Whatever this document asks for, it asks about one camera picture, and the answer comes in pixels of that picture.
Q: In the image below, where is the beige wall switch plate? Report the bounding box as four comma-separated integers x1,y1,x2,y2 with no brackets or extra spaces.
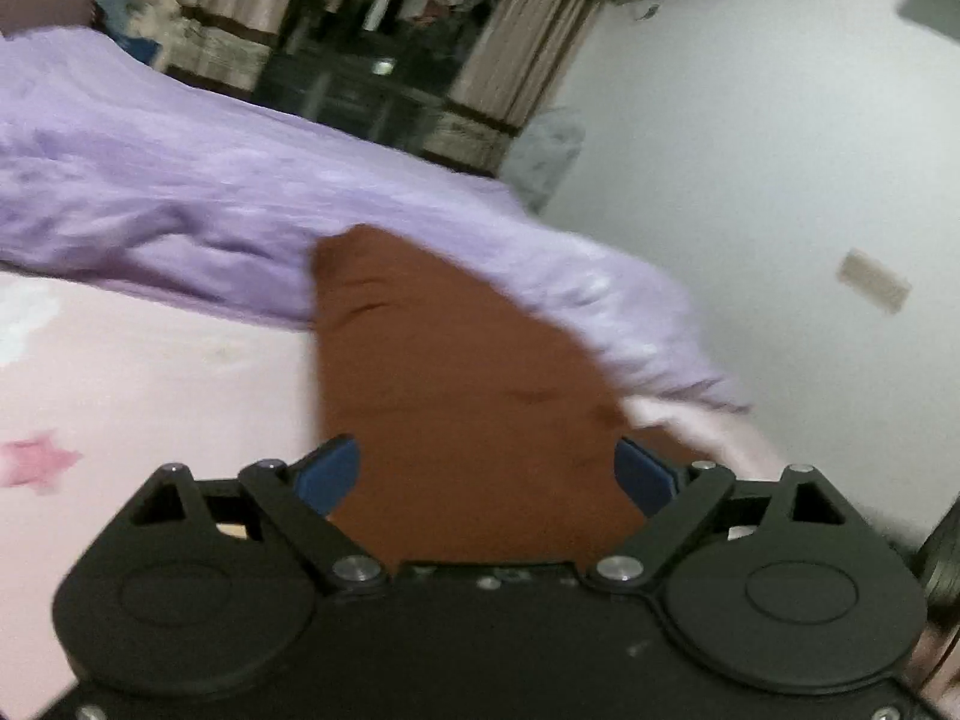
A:
836,249,912,314

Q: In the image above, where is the glass balcony door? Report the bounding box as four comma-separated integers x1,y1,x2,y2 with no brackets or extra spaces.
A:
255,0,526,166

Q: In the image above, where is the beige striped curtain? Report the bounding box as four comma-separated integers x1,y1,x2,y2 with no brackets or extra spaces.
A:
431,0,627,177
161,0,301,98

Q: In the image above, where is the brown padded jacket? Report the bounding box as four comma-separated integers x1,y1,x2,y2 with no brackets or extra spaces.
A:
311,223,695,563

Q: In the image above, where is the cream cloth pile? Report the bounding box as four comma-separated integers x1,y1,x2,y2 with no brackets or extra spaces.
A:
105,0,181,70

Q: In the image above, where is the purple duvet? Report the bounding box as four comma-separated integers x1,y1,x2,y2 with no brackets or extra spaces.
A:
0,26,751,413

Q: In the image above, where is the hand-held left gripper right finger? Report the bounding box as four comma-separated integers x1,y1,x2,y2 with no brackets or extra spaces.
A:
586,437,848,590

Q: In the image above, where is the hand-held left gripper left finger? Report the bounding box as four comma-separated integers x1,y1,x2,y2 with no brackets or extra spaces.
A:
129,433,389,589

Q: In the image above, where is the plastic covered standing fan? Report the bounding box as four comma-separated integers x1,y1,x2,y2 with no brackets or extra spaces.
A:
501,109,586,215

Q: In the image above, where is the pink printed blanket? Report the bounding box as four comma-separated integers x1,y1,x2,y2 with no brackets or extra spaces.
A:
0,270,788,698

